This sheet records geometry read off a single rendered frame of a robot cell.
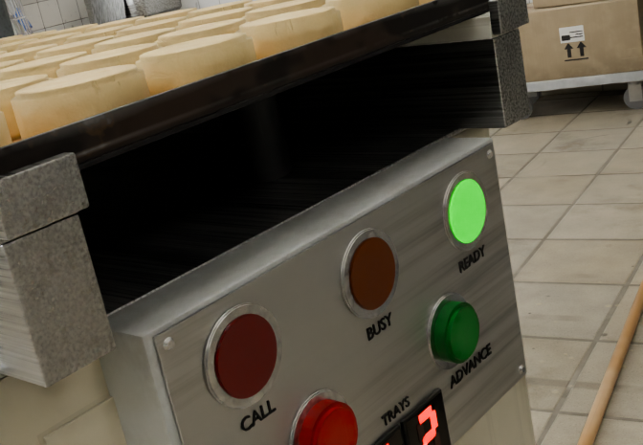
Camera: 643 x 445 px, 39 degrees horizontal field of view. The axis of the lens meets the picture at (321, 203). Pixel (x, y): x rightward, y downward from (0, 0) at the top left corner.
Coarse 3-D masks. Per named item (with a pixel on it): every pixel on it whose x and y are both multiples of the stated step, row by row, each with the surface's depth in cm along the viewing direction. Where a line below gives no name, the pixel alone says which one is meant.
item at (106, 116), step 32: (448, 0) 46; (480, 0) 48; (352, 32) 40; (384, 32) 42; (416, 32) 44; (256, 64) 35; (288, 64) 37; (320, 64) 38; (160, 96) 32; (192, 96) 33; (224, 96) 34; (256, 96) 36; (64, 128) 29; (96, 128) 30; (128, 128) 31; (160, 128) 32; (0, 160) 27; (32, 160) 28; (96, 160) 30
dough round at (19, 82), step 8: (8, 80) 39; (16, 80) 39; (24, 80) 38; (32, 80) 37; (40, 80) 37; (0, 88) 37; (8, 88) 36; (16, 88) 36; (0, 96) 36; (8, 96) 36; (0, 104) 36; (8, 104) 36; (8, 112) 36; (8, 120) 36; (16, 128) 36; (16, 136) 36
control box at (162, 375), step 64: (384, 192) 42; (448, 192) 44; (256, 256) 37; (320, 256) 38; (448, 256) 45; (128, 320) 33; (192, 320) 33; (320, 320) 38; (384, 320) 41; (512, 320) 50; (128, 384) 33; (192, 384) 33; (320, 384) 38; (384, 384) 42; (448, 384) 45; (512, 384) 50
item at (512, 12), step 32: (512, 0) 47; (448, 32) 49; (480, 32) 48; (512, 32) 49; (352, 64) 54; (384, 64) 52; (416, 64) 51; (448, 64) 50; (480, 64) 48; (512, 64) 49; (288, 96) 58; (320, 96) 56; (352, 96) 55; (384, 96) 53; (416, 96) 52; (448, 96) 50; (480, 96) 49; (512, 96) 49; (192, 128) 65; (288, 128) 59; (320, 128) 57; (352, 128) 56; (384, 128) 54; (416, 128) 53; (448, 128) 51
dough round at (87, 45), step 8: (88, 40) 55; (96, 40) 54; (104, 40) 53; (56, 48) 54; (64, 48) 53; (72, 48) 52; (80, 48) 52; (88, 48) 52; (40, 56) 53; (48, 56) 52
